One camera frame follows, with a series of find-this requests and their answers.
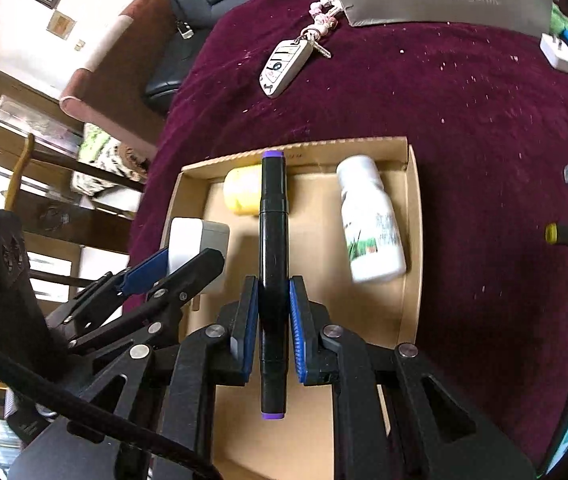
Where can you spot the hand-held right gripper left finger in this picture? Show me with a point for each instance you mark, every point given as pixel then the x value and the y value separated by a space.
pixel 248 332

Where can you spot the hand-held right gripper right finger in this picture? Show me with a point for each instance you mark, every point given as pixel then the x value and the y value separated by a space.
pixel 301 335

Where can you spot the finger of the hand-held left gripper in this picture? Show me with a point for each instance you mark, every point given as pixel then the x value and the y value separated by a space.
pixel 144 270
pixel 199 270

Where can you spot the white power adapter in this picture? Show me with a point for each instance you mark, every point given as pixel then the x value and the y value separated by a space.
pixel 189 240

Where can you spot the shallow cardboard box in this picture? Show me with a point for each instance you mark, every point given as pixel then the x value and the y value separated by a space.
pixel 324 310

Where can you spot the black marker purple cap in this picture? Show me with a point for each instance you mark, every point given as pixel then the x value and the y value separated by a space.
pixel 274 210

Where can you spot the black marker green cap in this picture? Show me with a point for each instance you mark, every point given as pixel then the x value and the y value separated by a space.
pixel 566 410

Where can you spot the yellow tape roll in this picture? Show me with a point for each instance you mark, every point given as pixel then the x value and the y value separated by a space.
pixel 241 190

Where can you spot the dark wooden chair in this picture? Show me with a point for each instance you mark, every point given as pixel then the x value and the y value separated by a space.
pixel 64 215

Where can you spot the green patterned blanket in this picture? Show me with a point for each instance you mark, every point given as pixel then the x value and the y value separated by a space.
pixel 104 160

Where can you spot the white bottle green label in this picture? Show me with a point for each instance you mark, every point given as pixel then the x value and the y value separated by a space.
pixel 364 210

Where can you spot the wooden glass-door cabinet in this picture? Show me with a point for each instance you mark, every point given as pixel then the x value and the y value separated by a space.
pixel 14 120

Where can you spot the brown fabric armchair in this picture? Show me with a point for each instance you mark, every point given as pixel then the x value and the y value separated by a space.
pixel 109 60

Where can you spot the white car key fob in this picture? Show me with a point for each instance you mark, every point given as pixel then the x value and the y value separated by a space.
pixel 281 67

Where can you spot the metal key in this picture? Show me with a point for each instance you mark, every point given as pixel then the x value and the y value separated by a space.
pixel 321 49

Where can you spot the pink key charm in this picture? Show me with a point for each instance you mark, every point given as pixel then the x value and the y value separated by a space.
pixel 326 17

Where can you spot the green cloth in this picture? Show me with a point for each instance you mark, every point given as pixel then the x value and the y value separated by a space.
pixel 561 17

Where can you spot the wall light switch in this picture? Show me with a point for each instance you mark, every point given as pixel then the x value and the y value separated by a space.
pixel 80 44

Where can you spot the small wall picture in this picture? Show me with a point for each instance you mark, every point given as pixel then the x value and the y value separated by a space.
pixel 60 23

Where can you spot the white wall plug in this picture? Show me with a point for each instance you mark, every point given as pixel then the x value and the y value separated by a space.
pixel 556 52

